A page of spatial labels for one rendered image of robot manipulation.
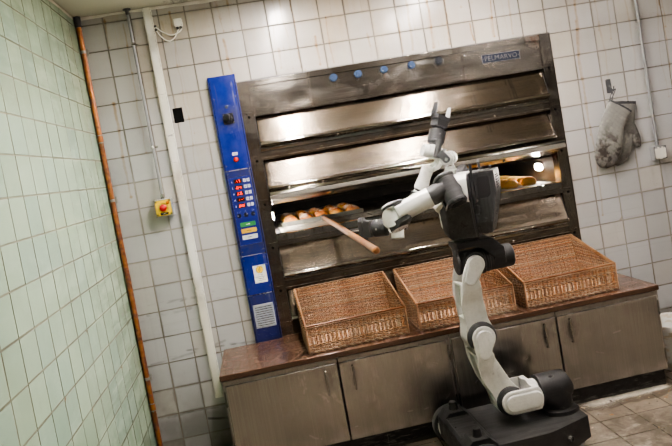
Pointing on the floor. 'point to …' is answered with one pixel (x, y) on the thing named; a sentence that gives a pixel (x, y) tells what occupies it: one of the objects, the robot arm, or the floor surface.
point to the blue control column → (221, 91)
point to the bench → (437, 371)
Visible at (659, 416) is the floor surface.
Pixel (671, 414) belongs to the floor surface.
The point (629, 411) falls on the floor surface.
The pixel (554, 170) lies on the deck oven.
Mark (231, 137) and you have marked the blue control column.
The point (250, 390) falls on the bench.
